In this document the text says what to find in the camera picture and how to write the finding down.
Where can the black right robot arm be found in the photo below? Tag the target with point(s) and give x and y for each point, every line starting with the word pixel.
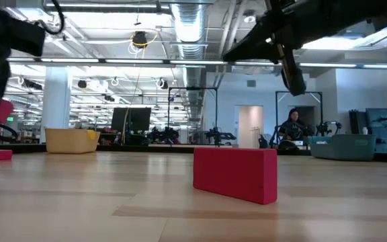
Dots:
pixel 381 10

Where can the silver ventilation duct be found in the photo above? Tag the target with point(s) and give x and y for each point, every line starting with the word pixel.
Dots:
pixel 190 23

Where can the grey computer monitor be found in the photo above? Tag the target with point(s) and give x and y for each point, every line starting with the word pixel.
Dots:
pixel 380 116

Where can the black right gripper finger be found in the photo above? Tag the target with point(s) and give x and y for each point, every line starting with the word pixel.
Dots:
pixel 257 47
pixel 292 74

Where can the green exit sign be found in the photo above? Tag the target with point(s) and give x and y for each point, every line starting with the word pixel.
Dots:
pixel 10 118

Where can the person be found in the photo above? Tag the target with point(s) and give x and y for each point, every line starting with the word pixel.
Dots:
pixel 292 126

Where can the wall air vent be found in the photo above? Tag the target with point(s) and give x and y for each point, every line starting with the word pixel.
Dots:
pixel 251 83

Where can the black background robot arm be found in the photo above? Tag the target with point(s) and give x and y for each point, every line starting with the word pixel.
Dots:
pixel 220 136
pixel 277 138
pixel 328 127
pixel 165 134

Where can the long ceiling light bar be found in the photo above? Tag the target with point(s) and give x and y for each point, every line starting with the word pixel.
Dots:
pixel 133 61

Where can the teal plastic bin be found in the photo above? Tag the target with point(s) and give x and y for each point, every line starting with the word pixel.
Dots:
pixel 343 148

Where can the black metal frame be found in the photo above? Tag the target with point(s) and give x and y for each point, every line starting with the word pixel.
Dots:
pixel 314 92
pixel 193 88

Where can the black ceiling device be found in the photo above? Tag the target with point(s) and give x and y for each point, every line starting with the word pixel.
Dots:
pixel 139 38

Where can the large red rectangular block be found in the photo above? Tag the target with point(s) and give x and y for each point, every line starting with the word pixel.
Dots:
pixel 235 174

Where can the white bottle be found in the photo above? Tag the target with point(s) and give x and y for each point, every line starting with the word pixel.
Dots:
pixel 365 131

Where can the yellow plastic bin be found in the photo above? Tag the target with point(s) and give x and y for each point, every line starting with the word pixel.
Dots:
pixel 66 142

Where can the white building column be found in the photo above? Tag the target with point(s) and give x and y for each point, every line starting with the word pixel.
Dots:
pixel 55 107

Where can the white door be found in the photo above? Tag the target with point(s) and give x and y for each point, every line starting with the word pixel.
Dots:
pixel 250 126

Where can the black monitor screen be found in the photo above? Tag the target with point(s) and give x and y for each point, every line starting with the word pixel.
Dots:
pixel 136 119

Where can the black table edge rail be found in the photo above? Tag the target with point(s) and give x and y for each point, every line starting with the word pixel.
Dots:
pixel 146 148

